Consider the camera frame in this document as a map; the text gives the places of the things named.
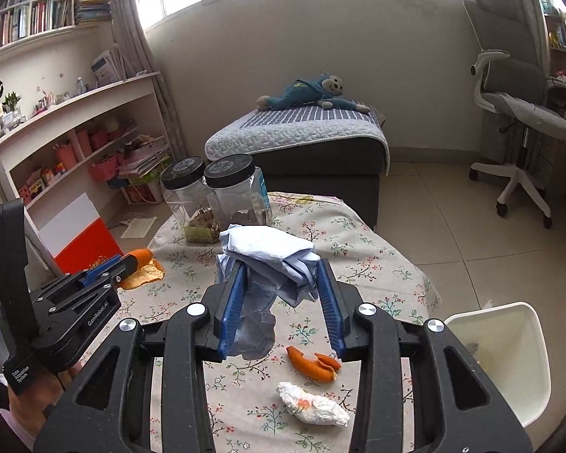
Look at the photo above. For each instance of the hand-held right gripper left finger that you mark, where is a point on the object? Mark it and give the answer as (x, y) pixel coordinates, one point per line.
(231, 311)

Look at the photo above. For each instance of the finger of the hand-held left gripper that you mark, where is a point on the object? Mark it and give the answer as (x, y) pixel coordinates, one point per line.
(122, 274)
(94, 274)

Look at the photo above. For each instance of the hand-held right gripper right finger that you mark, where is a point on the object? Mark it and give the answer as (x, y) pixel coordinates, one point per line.
(331, 311)

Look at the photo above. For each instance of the white paper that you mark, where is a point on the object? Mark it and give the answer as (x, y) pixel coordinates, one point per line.
(269, 255)

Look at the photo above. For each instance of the white trash bin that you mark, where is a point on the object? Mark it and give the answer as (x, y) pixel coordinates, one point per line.
(500, 363)

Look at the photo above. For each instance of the flat orange peel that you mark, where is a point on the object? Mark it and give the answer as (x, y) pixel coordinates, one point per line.
(146, 276)

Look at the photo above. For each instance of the red and white box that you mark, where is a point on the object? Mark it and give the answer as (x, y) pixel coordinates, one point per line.
(85, 236)

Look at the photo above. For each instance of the papers on floor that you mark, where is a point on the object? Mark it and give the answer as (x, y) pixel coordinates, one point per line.
(137, 226)

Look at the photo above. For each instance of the curled orange peel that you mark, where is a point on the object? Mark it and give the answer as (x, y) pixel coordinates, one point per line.
(311, 365)

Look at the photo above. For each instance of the floral tablecloth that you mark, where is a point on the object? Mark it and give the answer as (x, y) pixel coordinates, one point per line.
(372, 269)

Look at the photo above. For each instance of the crumpled white tissue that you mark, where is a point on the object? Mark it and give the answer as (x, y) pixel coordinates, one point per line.
(311, 406)

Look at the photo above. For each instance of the clear jar with black lid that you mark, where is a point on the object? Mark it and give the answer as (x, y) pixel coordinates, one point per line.
(183, 188)
(238, 188)

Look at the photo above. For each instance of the pink basket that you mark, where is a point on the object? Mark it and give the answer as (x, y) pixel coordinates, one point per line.
(104, 168)

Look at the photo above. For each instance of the stack of papers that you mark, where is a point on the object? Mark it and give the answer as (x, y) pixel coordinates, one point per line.
(144, 158)

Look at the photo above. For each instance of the pink pen holder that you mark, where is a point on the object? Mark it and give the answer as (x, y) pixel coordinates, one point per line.
(66, 158)

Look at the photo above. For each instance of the dark grey ottoman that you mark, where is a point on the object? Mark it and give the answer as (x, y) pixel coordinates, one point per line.
(325, 174)

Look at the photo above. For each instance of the white bookshelf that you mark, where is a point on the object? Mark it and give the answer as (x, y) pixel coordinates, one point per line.
(52, 118)

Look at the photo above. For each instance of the white box with blue print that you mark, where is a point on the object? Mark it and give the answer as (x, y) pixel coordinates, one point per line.
(106, 66)

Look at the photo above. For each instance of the grey curtain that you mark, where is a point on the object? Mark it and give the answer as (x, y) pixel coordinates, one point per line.
(504, 4)
(141, 56)

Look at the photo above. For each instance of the blue plush monkey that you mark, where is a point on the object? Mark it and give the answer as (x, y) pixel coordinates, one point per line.
(311, 90)

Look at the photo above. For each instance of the row of books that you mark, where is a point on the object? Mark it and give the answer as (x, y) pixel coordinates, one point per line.
(33, 9)

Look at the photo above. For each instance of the white office chair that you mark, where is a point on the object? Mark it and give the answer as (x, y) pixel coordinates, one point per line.
(523, 104)

